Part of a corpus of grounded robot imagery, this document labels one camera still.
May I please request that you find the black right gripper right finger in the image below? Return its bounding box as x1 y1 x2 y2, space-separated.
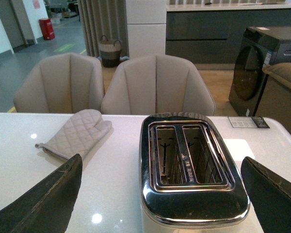
241 157 291 233

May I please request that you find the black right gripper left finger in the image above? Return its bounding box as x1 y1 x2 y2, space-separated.
0 154 82 233

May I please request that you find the chrome two-slot toaster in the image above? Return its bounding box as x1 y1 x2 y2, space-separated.
139 113 250 233

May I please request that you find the black white info card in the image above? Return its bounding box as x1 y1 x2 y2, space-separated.
228 116 269 129

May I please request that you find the beige quilted oven mitt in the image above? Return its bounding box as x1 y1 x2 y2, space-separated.
35 109 112 160

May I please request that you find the beige cushioned chair right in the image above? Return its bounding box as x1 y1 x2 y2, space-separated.
256 63 291 134

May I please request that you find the beige chair left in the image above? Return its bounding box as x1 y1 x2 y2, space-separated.
14 53 105 114

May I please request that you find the dark grey washing machine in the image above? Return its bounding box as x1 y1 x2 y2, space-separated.
228 26 291 117

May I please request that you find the beige chair middle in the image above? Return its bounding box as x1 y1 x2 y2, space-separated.
101 55 215 116

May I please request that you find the woven laundry basket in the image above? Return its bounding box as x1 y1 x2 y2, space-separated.
98 35 122 68

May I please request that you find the grey kitchen counter cabinet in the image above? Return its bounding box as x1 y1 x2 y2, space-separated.
165 4 291 64

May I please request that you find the red box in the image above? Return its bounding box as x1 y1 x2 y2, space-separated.
39 18 55 40

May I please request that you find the beige curtain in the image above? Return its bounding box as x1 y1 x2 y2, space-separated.
77 0 129 57

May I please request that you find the white pillar cabinet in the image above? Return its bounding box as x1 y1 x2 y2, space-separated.
126 0 167 59

